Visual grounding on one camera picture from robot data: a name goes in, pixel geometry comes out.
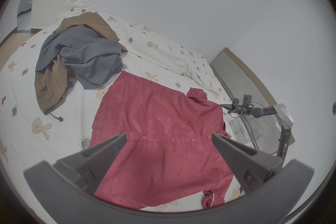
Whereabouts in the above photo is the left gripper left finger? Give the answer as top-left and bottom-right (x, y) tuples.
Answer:
(52, 133), (128, 196)

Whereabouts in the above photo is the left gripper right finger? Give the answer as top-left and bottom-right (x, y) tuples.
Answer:
(212, 133), (284, 194)

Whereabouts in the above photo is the red shirt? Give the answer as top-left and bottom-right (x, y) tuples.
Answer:
(89, 71), (234, 210)

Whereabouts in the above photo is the clear plastic box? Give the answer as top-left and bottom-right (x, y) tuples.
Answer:
(228, 115), (263, 145)

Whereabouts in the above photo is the bed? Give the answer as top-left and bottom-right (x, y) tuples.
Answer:
(0, 0), (296, 219)

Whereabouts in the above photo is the white printed quilt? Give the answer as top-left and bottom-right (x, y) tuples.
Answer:
(56, 0), (223, 95)

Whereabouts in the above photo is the grey garment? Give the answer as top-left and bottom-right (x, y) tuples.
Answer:
(35, 26), (124, 90)

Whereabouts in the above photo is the brown garment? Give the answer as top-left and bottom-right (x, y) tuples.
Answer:
(35, 12), (128, 123)

